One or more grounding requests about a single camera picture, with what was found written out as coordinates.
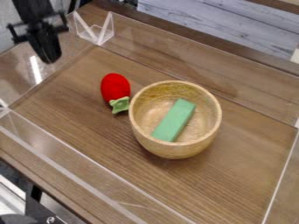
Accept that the green rectangular block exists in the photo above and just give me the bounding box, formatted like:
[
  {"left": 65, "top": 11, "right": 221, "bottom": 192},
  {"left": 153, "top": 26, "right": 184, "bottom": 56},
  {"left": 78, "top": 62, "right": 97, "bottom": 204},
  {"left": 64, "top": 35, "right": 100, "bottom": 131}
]
[{"left": 151, "top": 99, "right": 196, "bottom": 142}]

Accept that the red plush object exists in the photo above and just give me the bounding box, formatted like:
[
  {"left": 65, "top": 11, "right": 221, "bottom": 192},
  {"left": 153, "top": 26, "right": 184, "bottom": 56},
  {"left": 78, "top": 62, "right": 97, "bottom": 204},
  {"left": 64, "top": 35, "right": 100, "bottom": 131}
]
[{"left": 100, "top": 73, "right": 130, "bottom": 102}]

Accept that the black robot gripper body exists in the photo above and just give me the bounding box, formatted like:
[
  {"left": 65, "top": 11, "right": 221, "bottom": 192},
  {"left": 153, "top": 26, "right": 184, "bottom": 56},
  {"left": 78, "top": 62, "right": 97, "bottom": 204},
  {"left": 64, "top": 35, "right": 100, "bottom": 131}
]
[{"left": 6, "top": 0, "right": 69, "bottom": 44}]

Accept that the clear acrylic front wall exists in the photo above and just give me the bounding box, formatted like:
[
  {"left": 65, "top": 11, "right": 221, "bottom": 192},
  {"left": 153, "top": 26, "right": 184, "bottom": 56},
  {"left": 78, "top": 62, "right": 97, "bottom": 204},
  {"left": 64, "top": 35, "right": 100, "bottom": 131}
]
[{"left": 0, "top": 106, "right": 195, "bottom": 224}]

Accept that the wooden bowl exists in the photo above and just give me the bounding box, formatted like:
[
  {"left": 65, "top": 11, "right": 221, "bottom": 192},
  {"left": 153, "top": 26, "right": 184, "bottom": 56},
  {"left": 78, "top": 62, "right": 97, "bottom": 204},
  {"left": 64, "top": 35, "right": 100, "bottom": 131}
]
[{"left": 128, "top": 80, "right": 221, "bottom": 159}]

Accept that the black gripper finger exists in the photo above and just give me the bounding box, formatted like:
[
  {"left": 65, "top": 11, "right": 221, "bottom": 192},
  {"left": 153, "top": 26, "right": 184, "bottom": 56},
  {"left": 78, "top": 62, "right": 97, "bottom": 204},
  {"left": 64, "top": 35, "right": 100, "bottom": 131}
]
[
  {"left": 46, "top": 26, "right": 61, "bottom": 62},
  {"left": 26, "top": 30, "right": 52, "bottom": 63}
]

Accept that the clear acrylic corner bracket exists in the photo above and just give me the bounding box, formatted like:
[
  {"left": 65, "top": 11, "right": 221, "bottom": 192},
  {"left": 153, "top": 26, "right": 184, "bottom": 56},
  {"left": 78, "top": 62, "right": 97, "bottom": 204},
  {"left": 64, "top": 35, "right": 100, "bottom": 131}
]
[{"left": 72, "top": 12, "right": 114, "bottom": 46}]

